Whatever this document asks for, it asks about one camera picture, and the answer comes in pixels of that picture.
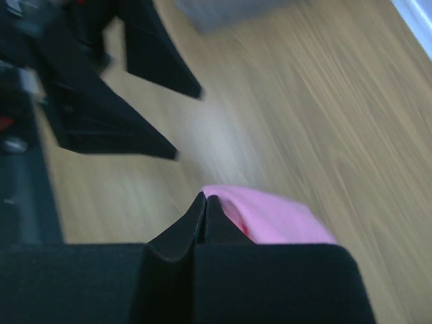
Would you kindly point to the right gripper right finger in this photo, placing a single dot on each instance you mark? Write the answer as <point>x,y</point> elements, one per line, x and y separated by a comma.
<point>219,229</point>

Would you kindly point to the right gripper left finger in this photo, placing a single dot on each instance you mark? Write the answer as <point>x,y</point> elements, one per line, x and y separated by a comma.
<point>176,241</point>

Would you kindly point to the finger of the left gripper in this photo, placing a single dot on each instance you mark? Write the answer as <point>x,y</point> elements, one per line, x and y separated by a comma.
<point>151,54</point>

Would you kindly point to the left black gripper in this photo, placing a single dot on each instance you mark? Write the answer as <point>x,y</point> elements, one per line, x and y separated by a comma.
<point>85,115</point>

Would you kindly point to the pink t shirt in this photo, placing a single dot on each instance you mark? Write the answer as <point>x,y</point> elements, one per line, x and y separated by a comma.
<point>267,218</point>

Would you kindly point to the clear plastic bin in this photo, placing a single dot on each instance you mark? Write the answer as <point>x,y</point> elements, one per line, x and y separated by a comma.
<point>209,15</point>

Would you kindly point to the back aluminium table rail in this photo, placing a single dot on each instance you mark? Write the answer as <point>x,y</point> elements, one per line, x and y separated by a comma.
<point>417,16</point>

